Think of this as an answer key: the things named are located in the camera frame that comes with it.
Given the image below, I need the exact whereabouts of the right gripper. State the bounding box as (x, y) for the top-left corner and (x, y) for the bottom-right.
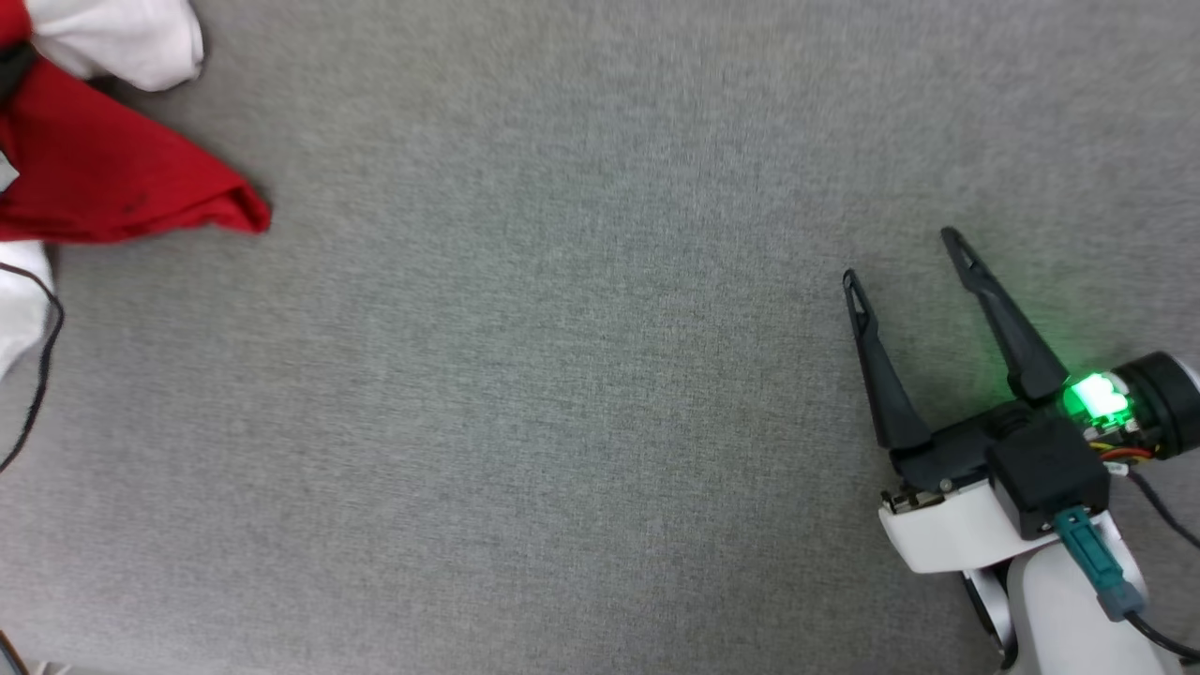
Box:
(842, 226), (1200, 575)

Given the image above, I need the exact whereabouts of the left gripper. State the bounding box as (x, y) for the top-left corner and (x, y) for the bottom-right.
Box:
(0, 42), (53, 378)

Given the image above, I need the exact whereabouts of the red garment with white sleeves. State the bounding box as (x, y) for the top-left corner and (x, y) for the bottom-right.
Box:
(0, 0), (273, 245)

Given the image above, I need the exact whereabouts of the right arm teal-plug cable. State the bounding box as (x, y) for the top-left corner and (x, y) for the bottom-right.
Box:
(1052, 504), (1200, 659)

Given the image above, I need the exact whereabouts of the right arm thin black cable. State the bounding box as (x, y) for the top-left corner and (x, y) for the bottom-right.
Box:
(1123, 467), (1200, 550)

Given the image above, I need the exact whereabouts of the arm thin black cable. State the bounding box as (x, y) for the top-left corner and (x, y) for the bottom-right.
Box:
(0, 262), (66, 473)
(1123, 467), (1200, 550)

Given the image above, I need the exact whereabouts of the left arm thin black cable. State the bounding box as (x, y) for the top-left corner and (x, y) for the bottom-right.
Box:
(0, 262), (66, 473)

